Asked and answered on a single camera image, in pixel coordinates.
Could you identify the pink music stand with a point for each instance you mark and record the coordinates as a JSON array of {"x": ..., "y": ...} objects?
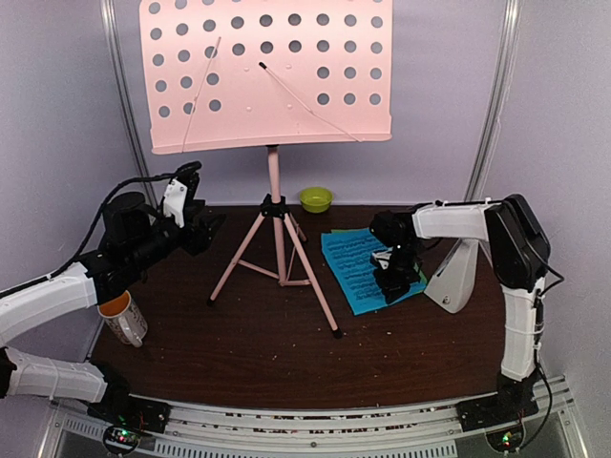
[{"x": 235, "y": 74}]

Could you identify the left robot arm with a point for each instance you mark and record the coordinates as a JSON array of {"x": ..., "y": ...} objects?
[{"x": 136, "y": 237}]

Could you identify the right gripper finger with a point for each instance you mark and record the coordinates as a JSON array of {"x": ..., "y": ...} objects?
[
  {"x": 413, "y": 289},
  {"x": 391, "y": 296}
]

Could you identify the blue sheet music paper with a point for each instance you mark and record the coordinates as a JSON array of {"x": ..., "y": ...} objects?
[{"x": 347, "y": 254}]

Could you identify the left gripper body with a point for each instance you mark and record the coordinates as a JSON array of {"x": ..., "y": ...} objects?
[{"x": 195, "y": 240}]

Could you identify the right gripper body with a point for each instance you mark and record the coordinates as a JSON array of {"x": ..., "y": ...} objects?
[{"x": 402, "y": 267}]

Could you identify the aluminium front rail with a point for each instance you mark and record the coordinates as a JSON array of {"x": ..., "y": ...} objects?
[{"x": 422, "y": 430}]

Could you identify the yellow-green plastic bowl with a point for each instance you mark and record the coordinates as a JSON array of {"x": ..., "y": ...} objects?
[{"x": 316, "y": 200}]

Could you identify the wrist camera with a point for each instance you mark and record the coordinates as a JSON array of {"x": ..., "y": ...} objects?
[
  {"x": 180, "y": 192},
  {"x": 381, "y": 258}
]

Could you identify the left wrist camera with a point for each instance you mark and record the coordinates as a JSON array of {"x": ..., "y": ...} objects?
[{"x": 180, "y": 192}]

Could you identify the white metronome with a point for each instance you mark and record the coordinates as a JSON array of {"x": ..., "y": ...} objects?
[{"x": 452, "y": 283}]

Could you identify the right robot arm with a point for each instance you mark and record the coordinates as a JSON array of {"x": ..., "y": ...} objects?
[{"x": 519, "y": 250}]

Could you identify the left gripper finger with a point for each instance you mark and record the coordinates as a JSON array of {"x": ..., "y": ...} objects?
[
  {"x": 214, "y": 224},
  {"x": 197, "y": 208}
]

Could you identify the patterned mug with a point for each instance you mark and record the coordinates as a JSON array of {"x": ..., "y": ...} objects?
[{"x": 125, "y": 320}]

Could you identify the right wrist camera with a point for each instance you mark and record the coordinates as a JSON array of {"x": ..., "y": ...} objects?
[{"x": 381, "y": 258}]

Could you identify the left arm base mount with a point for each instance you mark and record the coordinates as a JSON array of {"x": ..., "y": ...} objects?
[{"x": 139, "y": 414}]

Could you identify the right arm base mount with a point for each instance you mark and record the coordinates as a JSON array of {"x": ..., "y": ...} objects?
[{"x": 487, "y": 412}]

